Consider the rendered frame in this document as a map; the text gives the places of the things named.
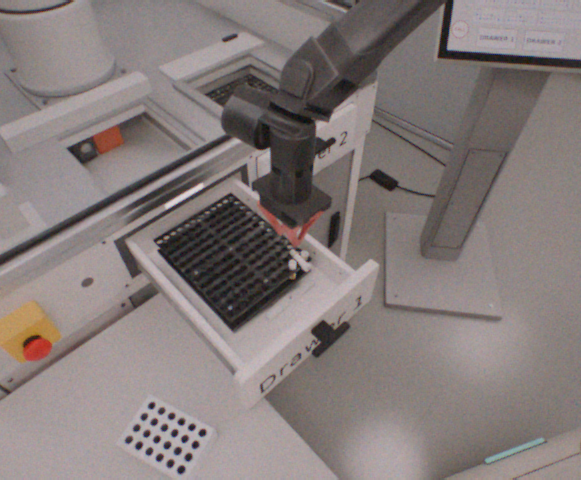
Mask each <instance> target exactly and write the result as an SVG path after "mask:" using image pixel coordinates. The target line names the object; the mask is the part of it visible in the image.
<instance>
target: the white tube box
mask: <svg viewBox="0 0 581 480"><path fill-rule="evenodd" d="M143 403H144V404H142V405H141V407H140V408H139V409H138V411H137V412H136V415H135V416H134V418H133V419H132V421H131V422H130V424H129V425H128V427H127V428H126V429H125V431H124V432H123V434H122V435H121V437H120V439H119V441H118V442H117V445H118V446H119V447H120V448H121V449H123V450H124V451H126V452H127V453H129V454H131V455H133V456H134V457H137V459H139V460H140V461H142V462H144V463H146V464H147V465H149V466H151V467H153V468H155V469H157V470H159V471H160V472H162V473H164V474H166V475H167V476H169V477H171V479H172V480H195V478H196V476H197V473H198V472H199V470H200V468H201V466H202V464H203V463H204V461H205V459H206V457H207V455H208V453H209V452H210V450H211V448H212V445H213V443H214V441H215V440H216V438H218V436H219V435H217V433H216V431H215V429H213V428H212V427H210V426H208V425H206V423H204V422H202V421H199V420H198V419H196V418H194V417H192V416H190V415H188V414H186V413H184V412H181V411H179V410H178V409H176V408H174V406H172V405H170V404H168V403H166V402H163V401H161V400H159V399H158V398H156V397H154V396H152V395H149V396H148V398H147V399H146V401H145V402H143Z"/></svg>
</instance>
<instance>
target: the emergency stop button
mask: <svg viewBox="0 0 581 480"><path fill-rule="evenodd" d="M51 349H52V344H51V343H50V340H48V339H46V338H39V339H35V340H32V341H30V342H29V344H28V345H27V346H26V347H25V348H24V350H23V357H24V358H25V360H27V361H38V360H41V359H43V358H45V357H46V356H47V355H48V354H49V353H50V351H51Z"/></svg>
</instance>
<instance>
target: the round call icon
mask: <svg viewBox="0 0 581 480"><path fill-rule="evenodd" d="M470 23H471V20H457V19H452V24H451V31H450V38H449V39H465V40H468V36H469V29H470Z"/></svg>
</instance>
